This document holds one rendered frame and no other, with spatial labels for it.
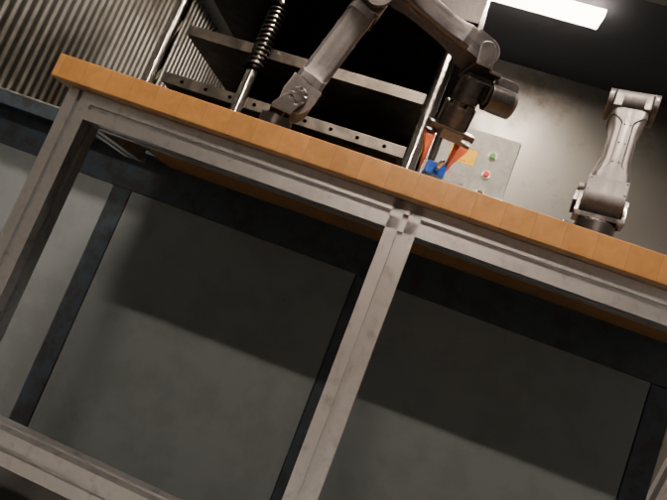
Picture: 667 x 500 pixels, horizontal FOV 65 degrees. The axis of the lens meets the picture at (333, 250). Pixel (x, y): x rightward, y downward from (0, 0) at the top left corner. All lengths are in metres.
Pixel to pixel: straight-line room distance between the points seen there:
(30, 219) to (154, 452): 0.61
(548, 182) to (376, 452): 3.16
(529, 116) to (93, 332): 3.49
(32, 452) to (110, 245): 0.60
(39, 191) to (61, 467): 0.41
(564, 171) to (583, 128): 0.35
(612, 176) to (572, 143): 3.18
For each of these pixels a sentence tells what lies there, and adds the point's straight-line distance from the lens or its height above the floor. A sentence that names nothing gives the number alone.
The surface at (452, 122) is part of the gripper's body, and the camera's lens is 1.15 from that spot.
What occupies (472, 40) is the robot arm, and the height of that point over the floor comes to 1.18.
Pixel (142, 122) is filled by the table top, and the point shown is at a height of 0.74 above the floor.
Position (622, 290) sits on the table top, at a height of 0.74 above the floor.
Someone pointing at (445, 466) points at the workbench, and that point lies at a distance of 1.19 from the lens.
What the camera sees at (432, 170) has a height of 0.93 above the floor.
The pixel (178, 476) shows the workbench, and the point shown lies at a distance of 1.29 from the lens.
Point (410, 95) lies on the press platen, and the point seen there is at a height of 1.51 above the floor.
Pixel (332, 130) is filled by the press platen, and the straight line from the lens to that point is 2.21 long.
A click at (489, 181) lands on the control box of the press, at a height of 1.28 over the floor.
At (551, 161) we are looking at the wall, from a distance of 4.14.
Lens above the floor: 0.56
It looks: 7 degrees up
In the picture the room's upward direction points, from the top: 21 degrees clockwise
